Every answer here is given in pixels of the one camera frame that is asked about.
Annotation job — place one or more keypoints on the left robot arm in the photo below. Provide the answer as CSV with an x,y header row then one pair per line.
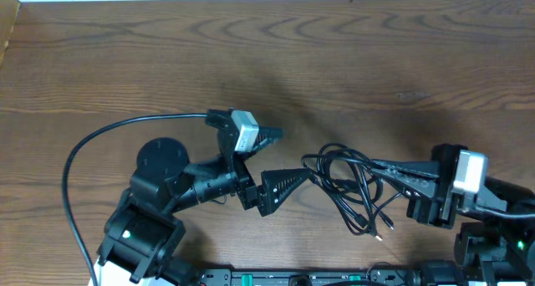
x,y
143,233

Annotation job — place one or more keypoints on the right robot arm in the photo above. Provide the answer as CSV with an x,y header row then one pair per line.
x,y
497,244

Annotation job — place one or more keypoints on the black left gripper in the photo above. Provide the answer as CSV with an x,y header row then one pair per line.
x,y
236,162

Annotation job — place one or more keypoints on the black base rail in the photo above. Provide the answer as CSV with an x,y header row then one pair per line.
x,y
382,273

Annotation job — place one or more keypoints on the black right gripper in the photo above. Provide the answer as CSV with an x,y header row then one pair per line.
x,y
443,186

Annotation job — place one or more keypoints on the cardboard panel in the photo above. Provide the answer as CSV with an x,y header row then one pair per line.
x,y
8,14

